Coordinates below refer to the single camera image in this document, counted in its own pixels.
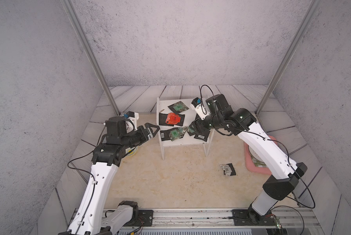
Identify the yellow patterned bowl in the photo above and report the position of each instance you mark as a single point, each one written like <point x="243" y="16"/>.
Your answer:
<point x="131" y="151"/>

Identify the white two-tier shelf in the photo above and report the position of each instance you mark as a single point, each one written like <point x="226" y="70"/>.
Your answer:
<point x="162" y="107"/>

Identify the checkered cloth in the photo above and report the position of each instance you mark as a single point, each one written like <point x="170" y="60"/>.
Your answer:
<point x="258" y="163"/>

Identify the right metal frame post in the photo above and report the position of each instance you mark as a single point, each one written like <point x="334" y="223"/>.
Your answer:
<point x="300" y="32"/>

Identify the metal frame post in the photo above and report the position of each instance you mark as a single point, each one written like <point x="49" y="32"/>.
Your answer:
<point x="68" y="6"/>
<point x="300" y="32"/>

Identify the pink tray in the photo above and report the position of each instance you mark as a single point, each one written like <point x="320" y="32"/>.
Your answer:
<point x="251" y="164"/>

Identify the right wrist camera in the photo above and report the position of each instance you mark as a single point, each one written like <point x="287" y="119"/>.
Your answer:
<point x="198" y="106"/>

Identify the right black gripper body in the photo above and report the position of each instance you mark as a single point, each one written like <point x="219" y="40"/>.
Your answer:
<point x="206" y="125"/>

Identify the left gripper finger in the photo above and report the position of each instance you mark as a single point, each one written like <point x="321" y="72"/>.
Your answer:
<point x="153" y="131"/>
<point x="149" y="125"/>

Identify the small green tea bag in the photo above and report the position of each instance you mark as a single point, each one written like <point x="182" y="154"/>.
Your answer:
<point x="190" y="131"/>

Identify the black barcode tea bag lower right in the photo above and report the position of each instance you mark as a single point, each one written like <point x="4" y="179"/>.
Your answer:
<point x="203" y="136"/>

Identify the green crumpled tea bag lower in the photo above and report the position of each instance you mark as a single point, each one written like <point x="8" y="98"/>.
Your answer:
<point x="177" y="133"/>

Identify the green tea bag top shelf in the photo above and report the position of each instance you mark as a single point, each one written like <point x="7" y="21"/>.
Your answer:
<point x="178" y="107"/>

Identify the black barcode tea bag lower left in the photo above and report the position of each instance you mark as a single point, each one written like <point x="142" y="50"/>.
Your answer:
<point x="165" y="134"/>

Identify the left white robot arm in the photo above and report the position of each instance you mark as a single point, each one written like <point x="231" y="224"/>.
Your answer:
<point x="118" y="134"/>

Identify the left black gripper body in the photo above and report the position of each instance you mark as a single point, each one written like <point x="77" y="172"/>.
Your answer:
<point x="138" y="137"/>

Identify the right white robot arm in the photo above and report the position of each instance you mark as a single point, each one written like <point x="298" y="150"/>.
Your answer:
<point x="285" y="172"/>

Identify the metal base rail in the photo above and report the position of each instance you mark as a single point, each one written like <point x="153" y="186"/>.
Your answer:
<point x="282" y="220"/>

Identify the left metal frame post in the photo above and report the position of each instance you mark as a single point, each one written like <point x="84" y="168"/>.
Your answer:
<point x="68" y="6"/>

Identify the round patterned plate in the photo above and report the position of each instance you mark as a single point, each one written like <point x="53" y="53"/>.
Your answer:
<point x="254" y="154"/>

